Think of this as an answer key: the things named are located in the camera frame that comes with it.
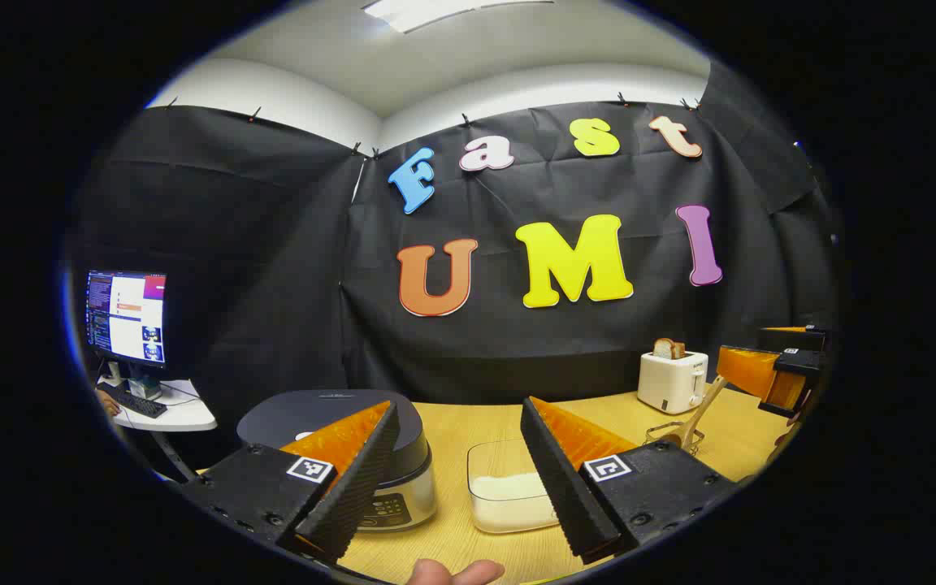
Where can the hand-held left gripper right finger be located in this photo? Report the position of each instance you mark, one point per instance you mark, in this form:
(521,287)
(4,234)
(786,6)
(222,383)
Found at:
(565,487)

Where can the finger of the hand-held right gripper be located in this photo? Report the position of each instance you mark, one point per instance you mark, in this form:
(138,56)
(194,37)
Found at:
(797,337)
(748,370)

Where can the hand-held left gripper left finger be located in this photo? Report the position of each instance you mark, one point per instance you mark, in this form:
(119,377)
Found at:
(358,479)

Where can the white rice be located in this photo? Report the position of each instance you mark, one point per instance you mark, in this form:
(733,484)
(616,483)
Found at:
(509,504)

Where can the wooden spoon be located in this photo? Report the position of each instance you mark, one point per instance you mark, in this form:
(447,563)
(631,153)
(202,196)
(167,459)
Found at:
(699,414)

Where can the dark grey rice cooker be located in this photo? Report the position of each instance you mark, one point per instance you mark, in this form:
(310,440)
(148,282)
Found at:
(273,414)

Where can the white toaster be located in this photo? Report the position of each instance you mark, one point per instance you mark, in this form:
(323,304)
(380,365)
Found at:
(671,382)

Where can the toast bread slice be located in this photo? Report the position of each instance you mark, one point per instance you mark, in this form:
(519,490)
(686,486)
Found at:
(667,349)

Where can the white side table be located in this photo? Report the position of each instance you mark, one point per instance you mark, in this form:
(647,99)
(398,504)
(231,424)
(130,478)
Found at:
(188,414)

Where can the small green box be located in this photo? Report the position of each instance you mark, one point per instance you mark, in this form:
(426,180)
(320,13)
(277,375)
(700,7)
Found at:
(145,388)

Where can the black keyboard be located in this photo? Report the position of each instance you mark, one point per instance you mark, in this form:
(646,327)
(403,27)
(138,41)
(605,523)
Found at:
(139,404)

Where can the black backdrop cloth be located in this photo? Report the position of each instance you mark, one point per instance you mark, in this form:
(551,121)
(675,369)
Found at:
(273,244)

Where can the computer monitor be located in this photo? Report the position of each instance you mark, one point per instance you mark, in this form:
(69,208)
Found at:
(131,317)

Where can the ceiling light panel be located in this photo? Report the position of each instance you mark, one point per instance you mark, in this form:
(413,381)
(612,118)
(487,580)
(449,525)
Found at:
(427,12)

